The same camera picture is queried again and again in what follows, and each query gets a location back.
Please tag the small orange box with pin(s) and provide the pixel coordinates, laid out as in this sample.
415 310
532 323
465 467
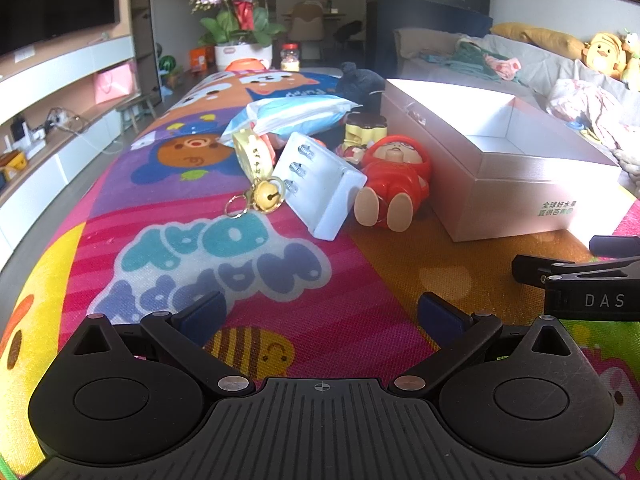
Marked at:
201 60

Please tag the pink cardboard box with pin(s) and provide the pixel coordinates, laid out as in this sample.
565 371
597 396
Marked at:
525 195

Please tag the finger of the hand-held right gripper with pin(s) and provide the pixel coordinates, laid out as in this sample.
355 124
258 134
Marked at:
615 245
535 269

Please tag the white wooden TV cabinet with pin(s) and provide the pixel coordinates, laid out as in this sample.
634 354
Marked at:
60 75

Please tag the orange round container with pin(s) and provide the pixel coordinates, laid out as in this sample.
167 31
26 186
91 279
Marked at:
245 64

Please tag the red hooded doll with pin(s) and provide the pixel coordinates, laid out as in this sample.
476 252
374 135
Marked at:
400 175

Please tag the yellow duck plush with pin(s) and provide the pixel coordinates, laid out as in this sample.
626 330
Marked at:
602 55

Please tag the purple orchid plant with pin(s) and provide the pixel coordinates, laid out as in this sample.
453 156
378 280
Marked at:
235 20

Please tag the grey sofa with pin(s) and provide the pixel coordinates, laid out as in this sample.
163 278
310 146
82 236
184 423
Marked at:
540 75

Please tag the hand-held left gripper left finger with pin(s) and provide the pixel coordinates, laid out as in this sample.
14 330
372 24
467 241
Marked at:
202 316

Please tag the beige dining chair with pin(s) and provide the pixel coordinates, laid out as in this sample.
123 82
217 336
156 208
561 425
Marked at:
306 25

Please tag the pink paper bag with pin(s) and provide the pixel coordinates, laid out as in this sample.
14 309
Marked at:
114 85

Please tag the green clothing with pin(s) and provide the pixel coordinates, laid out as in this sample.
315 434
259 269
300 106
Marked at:
460 57

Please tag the white pink clothes pile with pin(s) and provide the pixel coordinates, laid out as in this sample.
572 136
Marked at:
590 110

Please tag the green yellow plush toy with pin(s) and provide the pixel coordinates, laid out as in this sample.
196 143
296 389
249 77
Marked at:
632 55

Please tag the blue tissue packet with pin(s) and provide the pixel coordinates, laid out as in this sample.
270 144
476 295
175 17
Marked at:
295 115

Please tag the black plush toy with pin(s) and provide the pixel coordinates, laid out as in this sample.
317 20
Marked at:
360 85

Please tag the watermelon pattern ball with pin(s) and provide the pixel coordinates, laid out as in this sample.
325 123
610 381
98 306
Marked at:
168 62

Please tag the colourful printed mat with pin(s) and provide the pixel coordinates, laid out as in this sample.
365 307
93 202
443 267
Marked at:
100 240

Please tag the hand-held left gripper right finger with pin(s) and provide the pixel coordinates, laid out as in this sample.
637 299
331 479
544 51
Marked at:
440 319

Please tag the small wooden stool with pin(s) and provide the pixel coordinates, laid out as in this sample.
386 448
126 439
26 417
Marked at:
135 110

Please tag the dark blue cabinet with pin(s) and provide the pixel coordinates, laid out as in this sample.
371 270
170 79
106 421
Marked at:
425 35

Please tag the white battery holder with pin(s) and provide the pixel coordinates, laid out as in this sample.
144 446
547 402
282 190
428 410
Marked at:
320 185

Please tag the yellow pillow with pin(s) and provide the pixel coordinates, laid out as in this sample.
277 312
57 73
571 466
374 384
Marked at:
540 37

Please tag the pink clothing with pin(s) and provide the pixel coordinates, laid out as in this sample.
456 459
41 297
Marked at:
502 66

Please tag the clear jar with red lid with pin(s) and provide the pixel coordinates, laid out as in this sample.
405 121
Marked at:
289 57

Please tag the yellow brown pudding toy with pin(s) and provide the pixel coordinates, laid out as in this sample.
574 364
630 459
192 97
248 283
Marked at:
360 132

